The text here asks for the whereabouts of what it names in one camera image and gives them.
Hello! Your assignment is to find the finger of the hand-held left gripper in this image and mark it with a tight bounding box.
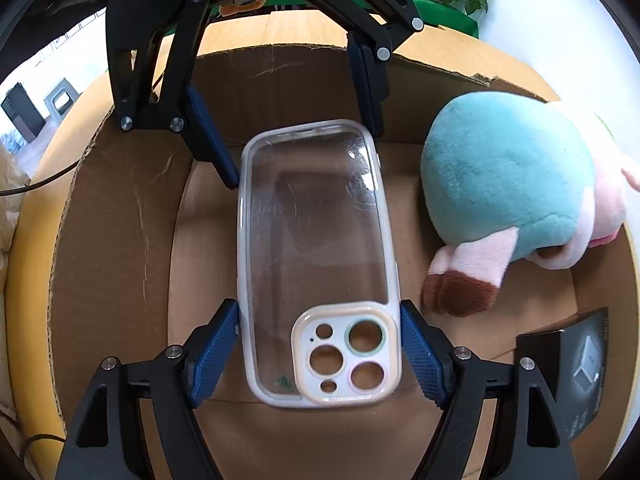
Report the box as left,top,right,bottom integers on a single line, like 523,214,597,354
279,0,427,139
106,0,241,191

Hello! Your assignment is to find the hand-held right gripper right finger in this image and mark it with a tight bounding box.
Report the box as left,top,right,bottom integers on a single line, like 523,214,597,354
399,300,581,480

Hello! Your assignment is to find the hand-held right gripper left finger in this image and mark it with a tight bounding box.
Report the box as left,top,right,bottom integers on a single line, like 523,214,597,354
54,298,241,480

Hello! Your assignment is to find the brown cardboard box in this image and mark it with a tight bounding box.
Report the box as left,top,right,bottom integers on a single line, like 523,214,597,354
49,42,632,480

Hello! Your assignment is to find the clear phone case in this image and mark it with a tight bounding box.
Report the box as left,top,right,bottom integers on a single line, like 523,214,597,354
235,119,403,408

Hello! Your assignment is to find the teal and pink pig plush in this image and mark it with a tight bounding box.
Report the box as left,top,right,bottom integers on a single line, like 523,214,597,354
420,91,640,317

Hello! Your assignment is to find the grey plastic stool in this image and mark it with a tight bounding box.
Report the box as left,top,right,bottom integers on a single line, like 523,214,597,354
44,79,78,123

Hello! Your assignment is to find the small black product box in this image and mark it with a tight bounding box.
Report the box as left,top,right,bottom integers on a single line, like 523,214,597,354
515,306,613,443

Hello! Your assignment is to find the black cabinet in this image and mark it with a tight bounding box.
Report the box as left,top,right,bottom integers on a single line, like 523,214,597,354
1,81,46,142

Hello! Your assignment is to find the black cable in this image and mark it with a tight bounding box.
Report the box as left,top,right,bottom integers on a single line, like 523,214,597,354
0,50,168,197
20,431,67,461

